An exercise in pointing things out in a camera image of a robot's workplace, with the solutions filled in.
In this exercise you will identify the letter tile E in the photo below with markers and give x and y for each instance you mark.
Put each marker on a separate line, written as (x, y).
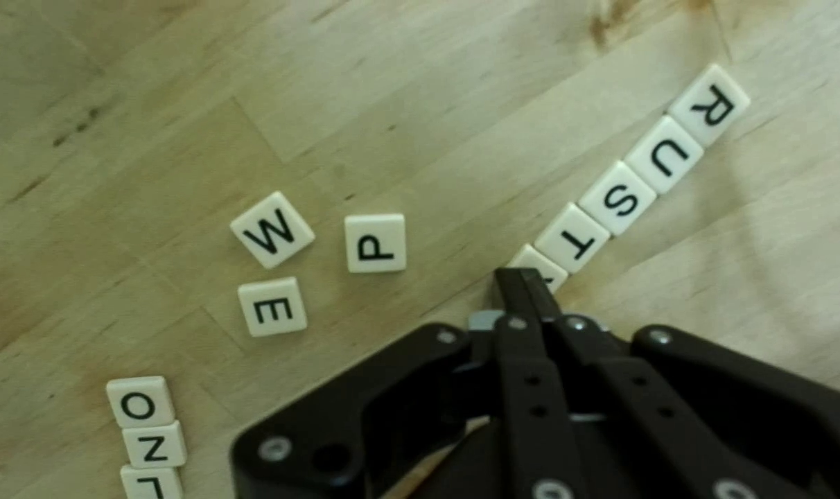
(274, 307)

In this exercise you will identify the letter tile T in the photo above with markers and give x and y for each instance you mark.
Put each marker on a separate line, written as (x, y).
(573, 239)

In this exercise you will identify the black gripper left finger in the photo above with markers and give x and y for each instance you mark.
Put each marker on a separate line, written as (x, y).
(368, 429)

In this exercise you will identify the letter tile O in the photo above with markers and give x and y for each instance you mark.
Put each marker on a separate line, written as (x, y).
(141, 400)

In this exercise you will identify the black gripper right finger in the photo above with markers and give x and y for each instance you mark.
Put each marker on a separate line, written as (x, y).
(685, 416)

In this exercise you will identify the letter tile W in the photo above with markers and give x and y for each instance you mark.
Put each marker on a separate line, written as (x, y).
(274, 230)

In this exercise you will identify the letter tile N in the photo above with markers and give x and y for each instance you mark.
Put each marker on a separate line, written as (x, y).
(156, 447)

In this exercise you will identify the letter tile S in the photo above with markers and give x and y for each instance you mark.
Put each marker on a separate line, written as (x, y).
(619, 197)

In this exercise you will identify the letter tile P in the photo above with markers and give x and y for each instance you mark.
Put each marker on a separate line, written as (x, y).
(376, 243)

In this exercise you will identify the letter tile Y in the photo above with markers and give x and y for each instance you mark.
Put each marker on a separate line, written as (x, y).
(530, 260)

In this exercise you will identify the letter tile U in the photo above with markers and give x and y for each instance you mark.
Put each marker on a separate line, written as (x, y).
(665, 156)

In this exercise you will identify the letter tile L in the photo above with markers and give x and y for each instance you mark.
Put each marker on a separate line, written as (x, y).
(152, 484)

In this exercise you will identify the letter tile R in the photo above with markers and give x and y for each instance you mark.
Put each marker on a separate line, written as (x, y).
(710, 107)

